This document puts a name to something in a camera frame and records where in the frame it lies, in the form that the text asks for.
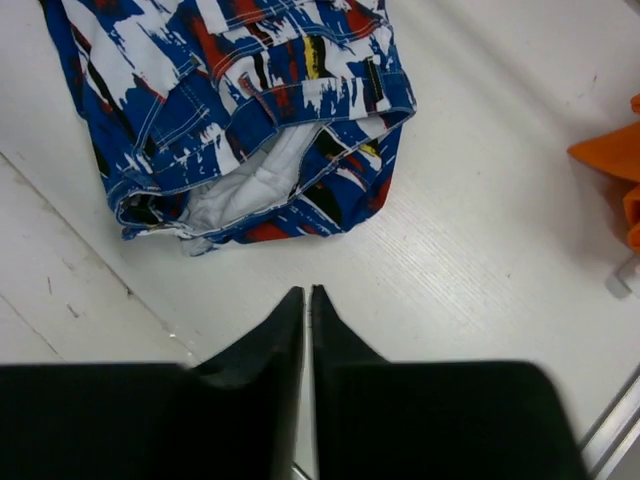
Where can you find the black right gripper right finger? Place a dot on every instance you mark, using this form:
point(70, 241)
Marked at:
point(378, 419)

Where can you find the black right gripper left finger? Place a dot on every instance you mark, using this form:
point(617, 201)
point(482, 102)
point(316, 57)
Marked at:
point(233, 416)

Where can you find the blue patterned trousers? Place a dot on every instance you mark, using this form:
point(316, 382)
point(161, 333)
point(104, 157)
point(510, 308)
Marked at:
point(236, 122)

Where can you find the orange cloth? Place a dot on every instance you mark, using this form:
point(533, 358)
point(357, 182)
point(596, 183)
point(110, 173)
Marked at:
point(617, 154)

